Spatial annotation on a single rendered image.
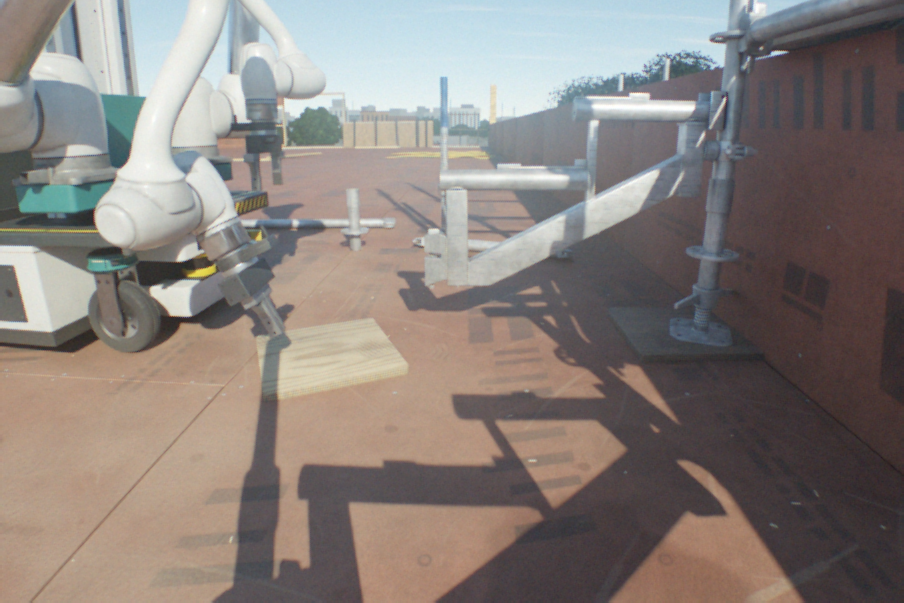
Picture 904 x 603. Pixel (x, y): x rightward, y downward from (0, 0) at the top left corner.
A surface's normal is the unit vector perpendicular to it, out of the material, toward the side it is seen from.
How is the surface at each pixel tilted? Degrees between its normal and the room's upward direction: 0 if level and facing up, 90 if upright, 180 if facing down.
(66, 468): 0
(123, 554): 0
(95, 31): 90
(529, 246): 90
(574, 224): 90
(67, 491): 0
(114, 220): 101
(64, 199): 90
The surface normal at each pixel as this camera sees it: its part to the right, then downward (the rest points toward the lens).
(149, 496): 0.00, -0.96
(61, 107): 0.95, 0.04
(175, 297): -0.10, 0.27
